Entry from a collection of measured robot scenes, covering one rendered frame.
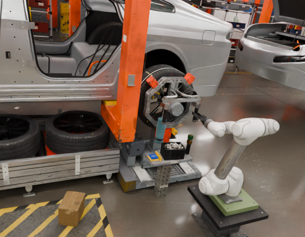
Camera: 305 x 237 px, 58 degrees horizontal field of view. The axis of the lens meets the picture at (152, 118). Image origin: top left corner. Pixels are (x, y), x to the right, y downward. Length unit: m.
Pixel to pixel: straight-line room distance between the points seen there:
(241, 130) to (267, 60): 3.24
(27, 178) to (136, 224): 1.04
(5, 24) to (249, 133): 2.10
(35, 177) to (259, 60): 3.93
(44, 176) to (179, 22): 2.03
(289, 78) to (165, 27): 2.57
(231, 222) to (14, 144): 1.93
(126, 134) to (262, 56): 3.15
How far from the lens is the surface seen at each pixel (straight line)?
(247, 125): 1.87
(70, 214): 2.44
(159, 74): 2.69
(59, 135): 2.76
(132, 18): 2.27
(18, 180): 2.74
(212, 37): 3.33
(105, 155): 2.77
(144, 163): 3.02
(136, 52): 2.33
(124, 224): 2.55
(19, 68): 2.77
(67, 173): 2.76
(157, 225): 2.59
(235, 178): 2.35
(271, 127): 1.98
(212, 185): 2.22
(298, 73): 4.89
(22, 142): 2.71
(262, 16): 7.02
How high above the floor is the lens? 1.82
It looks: 24 degrees down
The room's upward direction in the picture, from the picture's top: 8 degrees clockwise
